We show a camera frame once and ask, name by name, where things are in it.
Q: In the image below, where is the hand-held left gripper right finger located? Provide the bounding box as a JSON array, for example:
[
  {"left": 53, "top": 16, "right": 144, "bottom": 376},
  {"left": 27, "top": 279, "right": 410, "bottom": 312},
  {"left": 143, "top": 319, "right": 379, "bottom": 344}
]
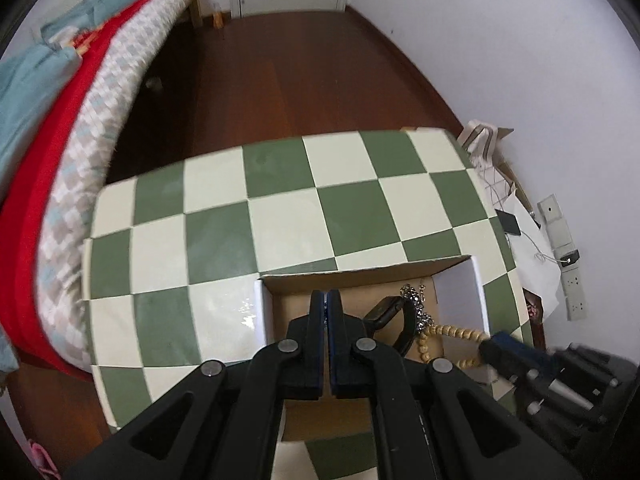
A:
[{"left": 327, "top": 290, "right": 586, "bottom": 480}]

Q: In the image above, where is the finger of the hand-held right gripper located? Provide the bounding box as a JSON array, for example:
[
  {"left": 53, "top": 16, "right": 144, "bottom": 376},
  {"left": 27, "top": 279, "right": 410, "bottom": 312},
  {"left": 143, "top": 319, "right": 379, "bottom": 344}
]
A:
[
  {"left": 479, "top": 342, "right": 532, "bottom": 382},
  {"left": 491, "top": 330, "right": 552, "bottom": 369}
]

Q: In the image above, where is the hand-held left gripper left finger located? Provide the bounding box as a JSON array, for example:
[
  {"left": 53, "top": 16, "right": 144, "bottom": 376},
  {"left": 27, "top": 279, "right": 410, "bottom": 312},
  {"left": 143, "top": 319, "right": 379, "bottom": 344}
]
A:
[{"left": 62, "top": 290, "right": 328, "bottom": 480}]

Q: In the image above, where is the cardboard box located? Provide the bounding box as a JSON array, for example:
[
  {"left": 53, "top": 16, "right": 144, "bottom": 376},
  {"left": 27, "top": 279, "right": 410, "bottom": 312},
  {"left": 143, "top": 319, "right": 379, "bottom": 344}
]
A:
[{"left": 255, "top": 255, "right": 493, "bottom": 443}]

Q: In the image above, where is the wooden bead bracelet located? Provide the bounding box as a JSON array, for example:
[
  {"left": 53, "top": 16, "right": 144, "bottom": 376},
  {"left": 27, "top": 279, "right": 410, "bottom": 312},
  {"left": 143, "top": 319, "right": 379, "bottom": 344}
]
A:
[{"left": 416, "top": 324, "right": 493, "bottom": 371}]

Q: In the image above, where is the white paper sheet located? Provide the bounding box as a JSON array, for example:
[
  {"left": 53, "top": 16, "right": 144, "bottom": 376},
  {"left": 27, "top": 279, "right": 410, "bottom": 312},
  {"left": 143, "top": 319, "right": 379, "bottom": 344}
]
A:
[{"left": 492, "top": 180, "right": 563, "bottom": 322}]

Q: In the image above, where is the green white checkered tablecloth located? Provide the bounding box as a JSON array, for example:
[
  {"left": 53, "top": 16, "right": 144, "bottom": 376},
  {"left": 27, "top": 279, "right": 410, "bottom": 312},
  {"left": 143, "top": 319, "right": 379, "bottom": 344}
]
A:
[{"left": 82, "top": 127, "right": 533, "bottom": 480}]

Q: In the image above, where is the black phone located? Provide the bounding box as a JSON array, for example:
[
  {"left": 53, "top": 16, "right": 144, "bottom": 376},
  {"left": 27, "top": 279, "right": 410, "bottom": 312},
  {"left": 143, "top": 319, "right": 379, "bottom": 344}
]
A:
[{"left": 496, "top": 209, "right": 522, "bottom": 236}]

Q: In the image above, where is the white power strip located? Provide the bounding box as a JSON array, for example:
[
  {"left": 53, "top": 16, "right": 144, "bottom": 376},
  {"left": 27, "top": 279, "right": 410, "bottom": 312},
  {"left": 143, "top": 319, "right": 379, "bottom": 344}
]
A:
[{"left": 537, "top": 194, "right": 589, "bottom": 320}]

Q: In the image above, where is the white paper bag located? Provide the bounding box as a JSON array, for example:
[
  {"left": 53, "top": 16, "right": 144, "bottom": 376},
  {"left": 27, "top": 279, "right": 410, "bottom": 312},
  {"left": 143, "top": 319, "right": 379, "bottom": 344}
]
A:
[{"left": 457, "top": 120, "right": 516, "bottom": 183}]

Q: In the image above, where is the patterned woven quilt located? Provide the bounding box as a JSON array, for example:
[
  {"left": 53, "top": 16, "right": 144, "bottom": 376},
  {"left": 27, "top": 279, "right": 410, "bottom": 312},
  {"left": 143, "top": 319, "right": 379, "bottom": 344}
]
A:
[{"left": 37, "top": 0, "right": 197, "bottom": 363}]

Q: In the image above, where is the pink cloth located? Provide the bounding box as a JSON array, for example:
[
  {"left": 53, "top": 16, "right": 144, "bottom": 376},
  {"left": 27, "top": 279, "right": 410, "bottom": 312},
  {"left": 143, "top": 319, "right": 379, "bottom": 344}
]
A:
[{"left": 27, "top": 440, "right": 62, "bottom": 480}]

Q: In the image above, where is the teal blanket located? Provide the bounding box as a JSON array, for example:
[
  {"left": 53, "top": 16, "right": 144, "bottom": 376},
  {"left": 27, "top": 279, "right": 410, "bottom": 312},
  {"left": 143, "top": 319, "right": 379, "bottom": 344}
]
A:
[{"left": 0, "top": 0, "right": 208, "bottom": 181}]

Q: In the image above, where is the silver chain necklace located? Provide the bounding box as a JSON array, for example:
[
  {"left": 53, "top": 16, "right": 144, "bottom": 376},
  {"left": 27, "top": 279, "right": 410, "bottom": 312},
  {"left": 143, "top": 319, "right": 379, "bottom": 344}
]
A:
[{"left": 400, "top": 284, "right": 435, "bottom": 333}]

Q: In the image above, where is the white cable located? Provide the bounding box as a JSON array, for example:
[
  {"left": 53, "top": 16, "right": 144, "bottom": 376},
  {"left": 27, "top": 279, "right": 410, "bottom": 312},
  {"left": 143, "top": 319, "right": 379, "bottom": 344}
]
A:
[{"left": 480, "top": 160, "right": 562, "bottom": 264}]

